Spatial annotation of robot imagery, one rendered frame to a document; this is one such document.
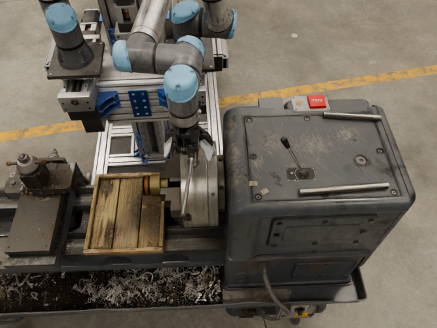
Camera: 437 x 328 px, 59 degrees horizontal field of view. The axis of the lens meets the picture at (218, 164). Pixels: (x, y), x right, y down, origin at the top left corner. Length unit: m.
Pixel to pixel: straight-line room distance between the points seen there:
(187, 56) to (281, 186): 0.52
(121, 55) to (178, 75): 0.17
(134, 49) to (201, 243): 0.85
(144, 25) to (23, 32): 3.33
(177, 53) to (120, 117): 1.09
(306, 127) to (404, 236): 1.54
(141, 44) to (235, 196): 0.54
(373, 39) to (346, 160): 2.83
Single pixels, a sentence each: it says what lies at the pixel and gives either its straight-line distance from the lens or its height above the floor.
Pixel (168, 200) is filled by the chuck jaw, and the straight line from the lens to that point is 1.38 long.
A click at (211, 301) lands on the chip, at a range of 1.82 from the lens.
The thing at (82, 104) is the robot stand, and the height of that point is 1.07.
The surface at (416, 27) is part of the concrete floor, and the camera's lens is 4.42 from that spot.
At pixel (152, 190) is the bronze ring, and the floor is 1.10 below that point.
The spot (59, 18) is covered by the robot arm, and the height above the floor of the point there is 1.38.
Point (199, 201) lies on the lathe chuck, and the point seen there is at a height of 1.17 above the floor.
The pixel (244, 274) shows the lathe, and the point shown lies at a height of 0.70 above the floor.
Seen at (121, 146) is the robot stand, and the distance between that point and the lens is 2.73.
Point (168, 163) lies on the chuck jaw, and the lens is 1.41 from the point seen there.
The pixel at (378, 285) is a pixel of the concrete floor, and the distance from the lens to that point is 2.59.
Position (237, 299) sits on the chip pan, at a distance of 1.83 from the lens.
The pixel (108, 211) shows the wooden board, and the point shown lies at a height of 0.89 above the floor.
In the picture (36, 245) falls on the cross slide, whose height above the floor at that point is 0.97.
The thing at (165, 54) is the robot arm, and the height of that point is 1.69.
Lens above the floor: 2.29
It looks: 54 degrees down
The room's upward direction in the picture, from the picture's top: straight up
